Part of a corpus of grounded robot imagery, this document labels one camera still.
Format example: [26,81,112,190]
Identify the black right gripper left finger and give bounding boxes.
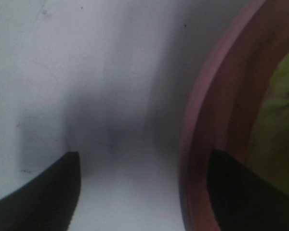
[0,152,81,231]

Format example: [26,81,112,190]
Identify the sandwich with lettuce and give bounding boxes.
[247,53,289,195]

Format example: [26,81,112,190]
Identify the pink round plate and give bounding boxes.
[179,0,289,231]

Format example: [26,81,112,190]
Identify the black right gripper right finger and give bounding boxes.
[207,150,289,231]

